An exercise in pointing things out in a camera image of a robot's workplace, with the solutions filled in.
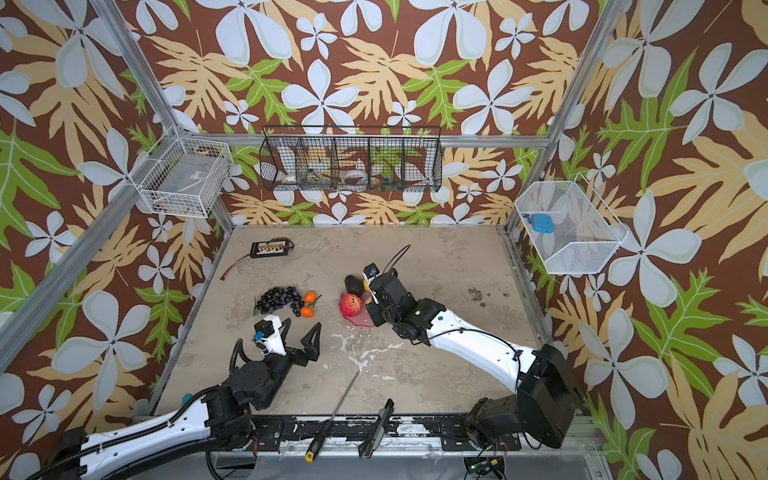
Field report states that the white mesh basket right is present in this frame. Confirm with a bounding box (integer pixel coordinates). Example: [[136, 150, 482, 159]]
[[515, 175, 629, 276]]

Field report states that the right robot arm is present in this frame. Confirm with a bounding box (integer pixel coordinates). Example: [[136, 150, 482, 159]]
[[363, 264, 584, 449]]

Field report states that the black clamp bracket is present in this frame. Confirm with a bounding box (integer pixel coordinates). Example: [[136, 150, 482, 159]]
[[358, 398, 394, 459]]

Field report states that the pink dotted plate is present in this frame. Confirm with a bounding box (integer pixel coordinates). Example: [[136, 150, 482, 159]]
[[343, 309, 375, 328]]

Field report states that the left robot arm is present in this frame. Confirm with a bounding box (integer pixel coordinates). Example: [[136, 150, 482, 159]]
[[26, 320, 321, 479]]

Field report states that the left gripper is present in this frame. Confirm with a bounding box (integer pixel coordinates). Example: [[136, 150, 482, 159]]
[[260, 322, 319, 411]]

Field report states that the blue object in basket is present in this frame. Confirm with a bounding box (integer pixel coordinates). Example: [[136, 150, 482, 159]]
[[528, 213, 555, 234]]

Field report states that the black grape bunch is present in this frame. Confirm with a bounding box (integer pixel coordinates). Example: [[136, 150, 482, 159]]
[[254, 286, 307, 316]]

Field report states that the black wire basket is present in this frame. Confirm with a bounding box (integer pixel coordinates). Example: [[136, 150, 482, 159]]
[[257, 125, 444, 192]]

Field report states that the white wire basket left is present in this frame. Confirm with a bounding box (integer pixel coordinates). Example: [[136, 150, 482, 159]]
[[131, 131, 233, 218]]

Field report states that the yellow handled screwdriver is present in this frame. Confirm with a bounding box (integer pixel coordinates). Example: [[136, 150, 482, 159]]
[[304, 372, 360, 463]]

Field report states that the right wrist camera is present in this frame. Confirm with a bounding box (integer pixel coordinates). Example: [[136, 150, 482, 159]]
[[363, 263, 381, 290]]

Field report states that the black mounting rail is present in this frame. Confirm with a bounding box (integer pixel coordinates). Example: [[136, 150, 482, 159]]
[[252, 413, 521, 454]]

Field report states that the red tomato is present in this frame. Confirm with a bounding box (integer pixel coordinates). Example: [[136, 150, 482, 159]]
[[339, 293, 363, 319]]

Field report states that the dark avocado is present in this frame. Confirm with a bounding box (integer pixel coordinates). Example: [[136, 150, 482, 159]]
[[344, 275, 365, 297]]

